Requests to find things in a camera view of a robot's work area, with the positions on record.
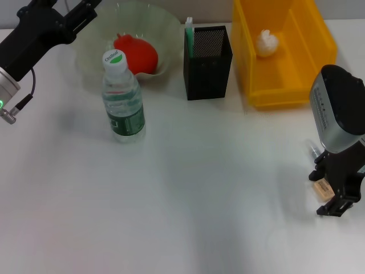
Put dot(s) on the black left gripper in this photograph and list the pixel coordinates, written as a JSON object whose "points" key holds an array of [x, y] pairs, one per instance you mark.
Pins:
{"points": [[34, 37]]}

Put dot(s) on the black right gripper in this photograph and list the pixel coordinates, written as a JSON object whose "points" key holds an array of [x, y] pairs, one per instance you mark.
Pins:
{"points": [[345, 171]]}

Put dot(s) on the tan eraser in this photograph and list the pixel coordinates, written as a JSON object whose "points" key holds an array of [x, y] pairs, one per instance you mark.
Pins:
{"points": [[323, 191]]}

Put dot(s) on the dark grey marker pen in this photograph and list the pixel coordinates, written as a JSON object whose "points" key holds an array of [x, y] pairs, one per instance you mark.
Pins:
{"points": [[313, 149]]}

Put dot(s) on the red ball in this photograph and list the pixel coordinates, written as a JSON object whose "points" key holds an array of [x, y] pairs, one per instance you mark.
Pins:
{"points": [[142, 57]]}

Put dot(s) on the clear green-label water bottle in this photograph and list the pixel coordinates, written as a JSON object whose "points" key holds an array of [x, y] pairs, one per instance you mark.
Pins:
{"points": [[124, 108]]}

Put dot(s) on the green white utility knife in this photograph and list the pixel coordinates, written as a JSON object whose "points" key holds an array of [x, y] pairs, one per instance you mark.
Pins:
{"points": [[189, 37]]}

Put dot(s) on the translucent green fruit bowl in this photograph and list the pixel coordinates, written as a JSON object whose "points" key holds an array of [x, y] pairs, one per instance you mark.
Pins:
{"points": [[165, 28]]}

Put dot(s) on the black mesh pen holder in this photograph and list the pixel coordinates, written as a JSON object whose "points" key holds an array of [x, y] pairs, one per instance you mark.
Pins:
{"points": [[206, 74]]}

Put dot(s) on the yellow plastic bin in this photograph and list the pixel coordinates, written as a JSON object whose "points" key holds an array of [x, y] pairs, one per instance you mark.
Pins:
{"points": [[293, 74]]}

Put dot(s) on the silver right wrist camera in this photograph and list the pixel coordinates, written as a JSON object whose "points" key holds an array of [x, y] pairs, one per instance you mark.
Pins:
{"points": [[336, 100]]}

